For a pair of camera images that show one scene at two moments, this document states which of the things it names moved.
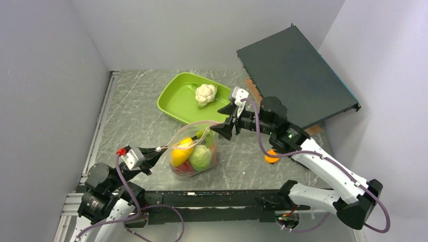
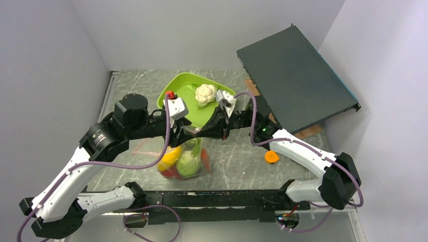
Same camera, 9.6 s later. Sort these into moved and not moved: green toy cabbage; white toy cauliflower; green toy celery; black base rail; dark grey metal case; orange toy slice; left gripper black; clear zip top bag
Moved: left gripper black; green toy celery; green toy cabbage; clear zip top bag
Not moved: black base rail; dark grey metal case; white toy cauliflower; orange toy slice
